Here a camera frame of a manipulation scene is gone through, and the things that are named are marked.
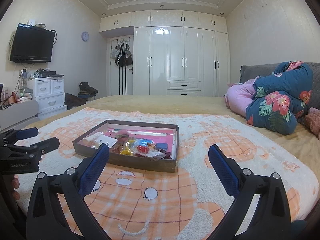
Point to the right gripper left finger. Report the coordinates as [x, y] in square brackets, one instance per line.
[45, 217]

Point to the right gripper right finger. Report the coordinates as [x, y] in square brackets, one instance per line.
[271, 218]

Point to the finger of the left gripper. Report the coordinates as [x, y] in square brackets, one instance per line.
[14, 135]
[38, 149]

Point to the white comb hair clip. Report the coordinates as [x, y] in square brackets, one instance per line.
[90, 140]

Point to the clear earring stud packet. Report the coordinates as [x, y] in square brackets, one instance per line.
[103, 139]

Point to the yellow hair rings packet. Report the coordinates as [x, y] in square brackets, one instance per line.
[129, 145]

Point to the red bead earrings packet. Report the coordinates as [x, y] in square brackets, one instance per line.
[148, 152]

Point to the blue box of rings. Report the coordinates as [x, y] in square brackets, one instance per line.
[162, 146]

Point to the dotted mesh bow clip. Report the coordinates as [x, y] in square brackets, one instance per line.
[117, 148]

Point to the pink fuzzy pompom clip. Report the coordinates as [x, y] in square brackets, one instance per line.
[122, 134]

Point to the dark red hair claw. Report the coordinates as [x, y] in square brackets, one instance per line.
[166, 155]

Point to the person left hand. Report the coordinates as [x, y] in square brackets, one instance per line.
[15, 184]

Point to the brown clothes heap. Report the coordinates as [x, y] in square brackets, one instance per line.
[72, 101]

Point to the white plastic drawer cabinet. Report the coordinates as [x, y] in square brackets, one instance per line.
[50, 95]

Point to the dark clothes pile on stool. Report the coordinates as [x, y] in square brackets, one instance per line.
[86, 91]

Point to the tan bed cover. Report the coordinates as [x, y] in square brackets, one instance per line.
[303, 144]

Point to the white room door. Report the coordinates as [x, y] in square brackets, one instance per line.
[119, 78]

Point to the pink knitted cloth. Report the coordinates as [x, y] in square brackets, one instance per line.
[312, 121]

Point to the brown shallow cardboard tray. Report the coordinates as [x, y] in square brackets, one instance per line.
[162, 165]

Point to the bags hanging on door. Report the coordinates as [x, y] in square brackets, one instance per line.
[122, 55]

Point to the blue floral quilt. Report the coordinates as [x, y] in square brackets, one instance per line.
[281, 98]

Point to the pink folded quilt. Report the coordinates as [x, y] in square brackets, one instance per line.
[239, 97]

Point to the grey headboard cushion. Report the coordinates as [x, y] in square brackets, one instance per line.
[250, 72]

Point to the white built-in wardrobe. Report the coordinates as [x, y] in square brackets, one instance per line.
[175, 52]

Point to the black wall television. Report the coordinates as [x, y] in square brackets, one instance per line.
[32, 45]

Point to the purple wall clock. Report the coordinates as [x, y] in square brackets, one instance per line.
[85, 36]

